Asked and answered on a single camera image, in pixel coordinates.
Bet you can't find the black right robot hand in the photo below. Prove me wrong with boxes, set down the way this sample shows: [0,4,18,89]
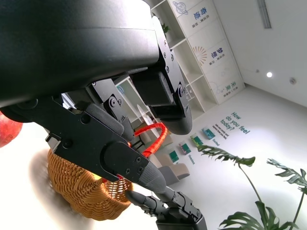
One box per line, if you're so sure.
[126,184,208,230]

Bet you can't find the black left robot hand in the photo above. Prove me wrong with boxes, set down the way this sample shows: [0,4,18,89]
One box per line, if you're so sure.
[0,0,194,195]

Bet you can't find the red apple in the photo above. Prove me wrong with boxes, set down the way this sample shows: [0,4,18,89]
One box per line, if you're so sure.
[0,114,24,149]

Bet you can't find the wicker basket with red handle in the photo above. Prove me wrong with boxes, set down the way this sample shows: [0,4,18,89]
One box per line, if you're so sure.
[47,122,168,221]

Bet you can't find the large monstera plant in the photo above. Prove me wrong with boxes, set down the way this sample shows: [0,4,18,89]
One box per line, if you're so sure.
[196,144,307,230]

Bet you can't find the small green shelf plant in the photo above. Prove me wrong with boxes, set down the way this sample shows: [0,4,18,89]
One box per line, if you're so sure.
[160,22,171,35]

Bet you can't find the white shelf unit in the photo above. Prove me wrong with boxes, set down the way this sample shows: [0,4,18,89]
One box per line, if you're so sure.
[114,0,246,135]

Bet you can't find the long ceiling lamp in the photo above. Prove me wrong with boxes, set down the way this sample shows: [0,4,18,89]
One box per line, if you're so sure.
[256,0,272,30]

